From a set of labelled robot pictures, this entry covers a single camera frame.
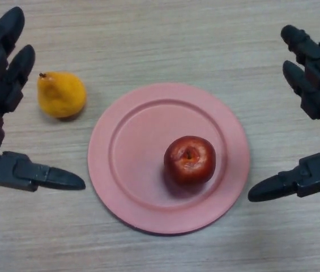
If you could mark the yellow pear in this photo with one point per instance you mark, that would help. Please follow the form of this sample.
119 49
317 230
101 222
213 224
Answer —
62 96

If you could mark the red apple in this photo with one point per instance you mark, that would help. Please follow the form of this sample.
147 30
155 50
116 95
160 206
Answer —
189 161

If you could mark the pink round plate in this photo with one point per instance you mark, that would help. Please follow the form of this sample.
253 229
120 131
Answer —
137 158

